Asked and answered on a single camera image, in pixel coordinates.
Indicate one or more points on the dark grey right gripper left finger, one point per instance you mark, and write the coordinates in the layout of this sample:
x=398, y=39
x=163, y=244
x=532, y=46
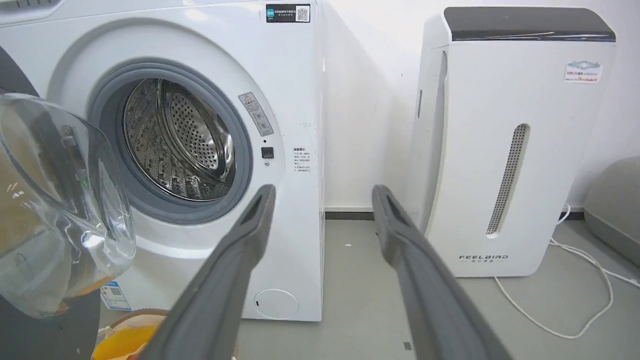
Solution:
x=220, y=285

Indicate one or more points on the wicker basket yellow cloth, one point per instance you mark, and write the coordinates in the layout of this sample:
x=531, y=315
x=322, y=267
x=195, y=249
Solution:
x=127, y=337

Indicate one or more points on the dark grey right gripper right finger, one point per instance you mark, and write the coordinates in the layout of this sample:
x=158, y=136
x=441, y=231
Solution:
x=425, y=285

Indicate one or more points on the grey rounded seat cushion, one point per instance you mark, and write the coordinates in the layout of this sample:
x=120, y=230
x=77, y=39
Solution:
x=614, y=205

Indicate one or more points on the washing machine glass door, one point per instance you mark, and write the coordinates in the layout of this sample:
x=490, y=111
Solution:
x=55, y=210

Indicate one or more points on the white front-load washing machine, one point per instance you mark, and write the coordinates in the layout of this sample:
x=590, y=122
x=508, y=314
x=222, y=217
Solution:
x=210, y=150

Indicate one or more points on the white air purifier black top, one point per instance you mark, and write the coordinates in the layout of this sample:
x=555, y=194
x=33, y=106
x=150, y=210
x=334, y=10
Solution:
x=505, y=140

